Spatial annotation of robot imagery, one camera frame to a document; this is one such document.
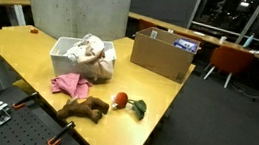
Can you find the pale peach shirt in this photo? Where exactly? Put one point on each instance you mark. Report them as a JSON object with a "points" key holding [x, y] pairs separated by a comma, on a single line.
{"points": [[97, 61]]}

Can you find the brown moose plush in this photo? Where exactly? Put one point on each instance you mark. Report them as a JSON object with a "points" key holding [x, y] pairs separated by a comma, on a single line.
{"points": [[84, 108]]}

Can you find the rose pink shirt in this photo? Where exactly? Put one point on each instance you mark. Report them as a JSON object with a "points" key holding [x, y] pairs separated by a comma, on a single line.
{"points": [[69, 84]]}

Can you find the red radish plush green leaves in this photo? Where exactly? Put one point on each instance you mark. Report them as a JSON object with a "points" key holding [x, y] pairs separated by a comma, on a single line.
{"points": [[121, 100]]}

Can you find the brown cardboard box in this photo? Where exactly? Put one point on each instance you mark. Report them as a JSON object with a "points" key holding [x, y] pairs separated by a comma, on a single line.
{"points": [[158, 56]]}

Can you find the orange chair backrest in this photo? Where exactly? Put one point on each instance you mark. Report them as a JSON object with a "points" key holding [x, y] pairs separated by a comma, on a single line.
{"points": [[144, 24]]}

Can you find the blue package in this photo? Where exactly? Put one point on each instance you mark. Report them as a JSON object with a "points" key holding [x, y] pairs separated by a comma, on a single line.
{"points": [[185, 44]]}

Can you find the white plastic storage bin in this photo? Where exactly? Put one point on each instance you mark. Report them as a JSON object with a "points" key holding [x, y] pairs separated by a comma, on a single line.
{"points": [[59, 66]]}

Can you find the long wooden counter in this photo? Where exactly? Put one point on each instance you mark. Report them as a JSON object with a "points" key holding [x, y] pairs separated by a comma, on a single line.
{"points": [[188, 32]]}

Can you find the black orange clamp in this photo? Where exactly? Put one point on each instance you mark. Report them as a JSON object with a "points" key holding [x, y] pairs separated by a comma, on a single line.
{"points": [[60, 134], [25, 100]]}

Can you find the white cup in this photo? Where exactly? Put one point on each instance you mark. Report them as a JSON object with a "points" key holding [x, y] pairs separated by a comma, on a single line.
{"points": [[223, 40]]}

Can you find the orange chair white legs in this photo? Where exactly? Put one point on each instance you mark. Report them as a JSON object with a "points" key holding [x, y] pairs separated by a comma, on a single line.
{"points": [[230, 59]]}

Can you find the small orange object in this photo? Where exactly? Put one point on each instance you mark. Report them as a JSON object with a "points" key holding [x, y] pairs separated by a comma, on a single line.
{"points": [[34, 30]]}

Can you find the black perforated board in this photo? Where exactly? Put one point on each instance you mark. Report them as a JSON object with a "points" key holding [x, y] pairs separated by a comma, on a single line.
{"points": [[24, 129]]}

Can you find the light blue bottle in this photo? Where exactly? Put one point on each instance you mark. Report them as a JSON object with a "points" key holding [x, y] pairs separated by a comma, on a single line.
{"points": [[248, 41]]}

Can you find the white window frame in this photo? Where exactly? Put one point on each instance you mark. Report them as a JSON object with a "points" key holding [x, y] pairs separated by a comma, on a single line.
{"points": [[250, 23]]}

